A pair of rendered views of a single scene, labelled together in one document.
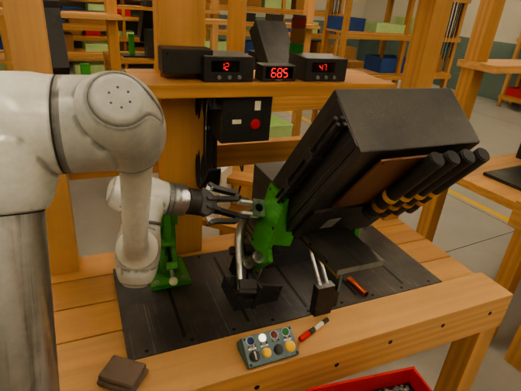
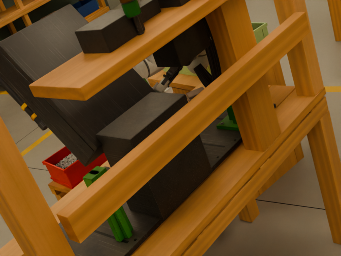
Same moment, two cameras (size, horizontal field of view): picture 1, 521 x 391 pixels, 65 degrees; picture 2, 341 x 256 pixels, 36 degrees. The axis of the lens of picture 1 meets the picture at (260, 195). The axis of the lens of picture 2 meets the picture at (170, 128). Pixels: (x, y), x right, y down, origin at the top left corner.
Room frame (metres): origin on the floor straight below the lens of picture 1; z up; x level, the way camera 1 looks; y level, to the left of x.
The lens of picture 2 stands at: (3.03, -0.50, 1.97)
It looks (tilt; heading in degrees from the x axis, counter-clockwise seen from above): 26 degrees down; 165
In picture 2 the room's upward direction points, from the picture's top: 21 degrees counter-clockwise
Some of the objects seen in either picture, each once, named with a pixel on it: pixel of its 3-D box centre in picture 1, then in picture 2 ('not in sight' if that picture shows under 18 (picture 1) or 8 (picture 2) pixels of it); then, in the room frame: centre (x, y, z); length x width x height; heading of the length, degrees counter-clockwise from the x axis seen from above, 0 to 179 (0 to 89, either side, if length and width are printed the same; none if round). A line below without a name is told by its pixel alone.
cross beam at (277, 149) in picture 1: (249, 151); (210, 103); (1.52, 0.06, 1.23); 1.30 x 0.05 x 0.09; 115
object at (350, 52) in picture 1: (338, 62); not in sight; (11.20, -1.73, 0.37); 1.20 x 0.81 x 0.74; 122
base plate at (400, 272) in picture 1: (281, 277); (164, 170); (1.19, -0.10, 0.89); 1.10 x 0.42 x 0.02; 115
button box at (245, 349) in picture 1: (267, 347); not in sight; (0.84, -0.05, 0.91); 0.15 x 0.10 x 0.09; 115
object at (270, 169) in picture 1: (296, 211); (157, 153); (1.36, -0.14, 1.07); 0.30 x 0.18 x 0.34; 115
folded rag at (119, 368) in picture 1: (122, 374); (196, 94); (0.71, 0.30, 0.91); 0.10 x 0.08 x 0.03; 76
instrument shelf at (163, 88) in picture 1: (267, 82); (158, 24); (1.42, 0.01, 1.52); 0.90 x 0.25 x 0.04; 115
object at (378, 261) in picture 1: (324, 234); not in sight; (1.13, -0.21, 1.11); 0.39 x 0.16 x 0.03; 25
